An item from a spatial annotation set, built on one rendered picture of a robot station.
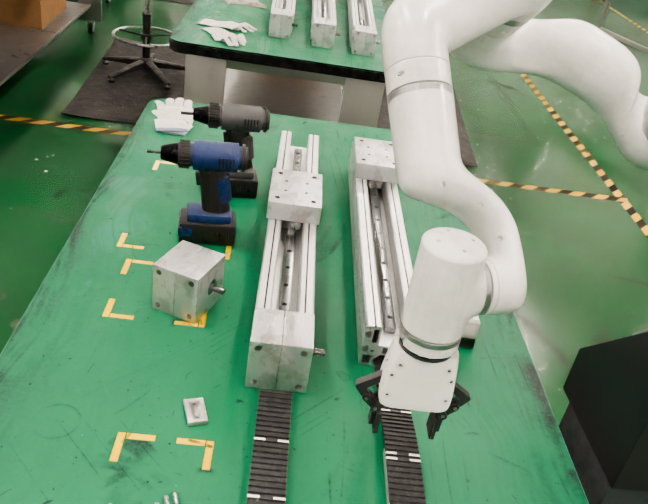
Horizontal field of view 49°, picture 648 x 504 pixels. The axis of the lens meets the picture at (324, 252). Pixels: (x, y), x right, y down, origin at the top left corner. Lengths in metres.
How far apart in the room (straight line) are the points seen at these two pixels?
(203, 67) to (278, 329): 1.93
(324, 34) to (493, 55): 1.88
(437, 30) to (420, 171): 0.20
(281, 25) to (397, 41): 2.06
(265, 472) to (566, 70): 0.74
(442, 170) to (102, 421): 0.61
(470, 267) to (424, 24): 0.34
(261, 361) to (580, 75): 0.66
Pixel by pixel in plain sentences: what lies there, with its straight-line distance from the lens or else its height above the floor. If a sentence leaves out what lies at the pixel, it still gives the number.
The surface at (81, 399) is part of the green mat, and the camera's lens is 1.15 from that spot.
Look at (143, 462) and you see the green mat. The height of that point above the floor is 0.78.
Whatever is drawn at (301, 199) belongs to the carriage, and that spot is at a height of 0.90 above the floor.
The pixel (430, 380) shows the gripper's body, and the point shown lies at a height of 0.95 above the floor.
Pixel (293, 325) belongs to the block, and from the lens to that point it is 1.15.
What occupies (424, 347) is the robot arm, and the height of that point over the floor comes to 1.02.
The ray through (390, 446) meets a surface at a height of 0.82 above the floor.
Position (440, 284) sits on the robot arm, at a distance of 0.87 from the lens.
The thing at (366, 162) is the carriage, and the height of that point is 0.90.
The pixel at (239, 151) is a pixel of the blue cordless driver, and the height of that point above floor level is 0.99.
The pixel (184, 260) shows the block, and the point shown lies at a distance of 1.28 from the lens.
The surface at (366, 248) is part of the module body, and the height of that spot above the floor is 0.86.
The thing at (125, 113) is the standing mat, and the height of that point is 0.02.
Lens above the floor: 1.57
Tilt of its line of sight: 31 degrees down
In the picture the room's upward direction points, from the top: 10 degrees clockwise
